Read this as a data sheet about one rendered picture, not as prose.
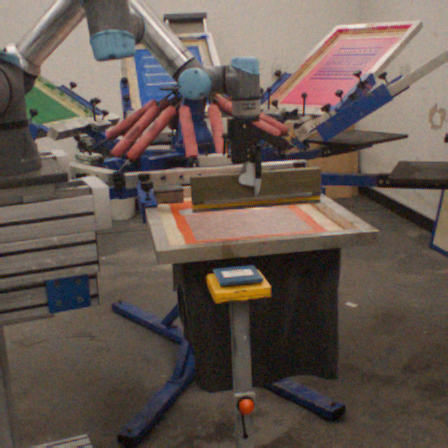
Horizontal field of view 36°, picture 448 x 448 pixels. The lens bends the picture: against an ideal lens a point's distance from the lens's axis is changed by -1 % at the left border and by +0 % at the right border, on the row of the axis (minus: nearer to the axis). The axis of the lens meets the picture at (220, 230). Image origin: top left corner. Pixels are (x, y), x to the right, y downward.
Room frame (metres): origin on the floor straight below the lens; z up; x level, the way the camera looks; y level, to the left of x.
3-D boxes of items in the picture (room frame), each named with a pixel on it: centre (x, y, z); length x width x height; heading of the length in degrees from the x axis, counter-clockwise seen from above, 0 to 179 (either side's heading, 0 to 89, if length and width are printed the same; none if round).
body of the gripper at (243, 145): (1.83, -0.08, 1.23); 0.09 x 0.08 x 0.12; 99
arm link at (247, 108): (1.83, -0.08, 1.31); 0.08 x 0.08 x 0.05
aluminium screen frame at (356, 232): (2.08, -0.07, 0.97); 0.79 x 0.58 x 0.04; 9
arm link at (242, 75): (1.83, -0.08, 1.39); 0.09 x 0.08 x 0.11; 78
